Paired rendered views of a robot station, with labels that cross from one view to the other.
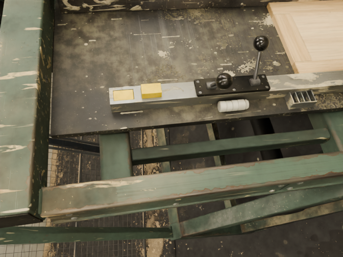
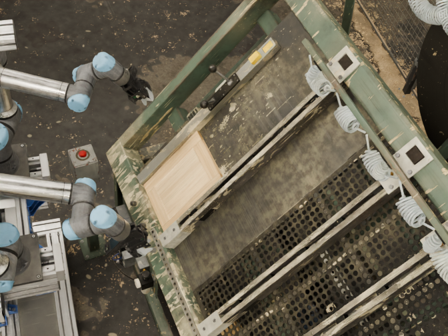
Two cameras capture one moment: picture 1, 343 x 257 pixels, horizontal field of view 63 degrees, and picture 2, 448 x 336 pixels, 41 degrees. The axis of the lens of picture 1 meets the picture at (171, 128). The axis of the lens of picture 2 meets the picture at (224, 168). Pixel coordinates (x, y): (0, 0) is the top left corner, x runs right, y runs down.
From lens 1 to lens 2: 251 cm
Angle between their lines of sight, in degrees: 59
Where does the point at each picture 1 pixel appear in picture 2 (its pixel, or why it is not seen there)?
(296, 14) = (207, 183)
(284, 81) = (201, 115)
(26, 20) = (322, 36)
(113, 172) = (267, 19)
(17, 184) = not seen: outside the picture
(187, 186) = (223, 27)
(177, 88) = (245, 71)
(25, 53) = (307, 19)
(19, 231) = not seen: outside the picture
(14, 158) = not seen: outside the picture
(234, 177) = (209, 45)
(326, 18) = (190, 193)
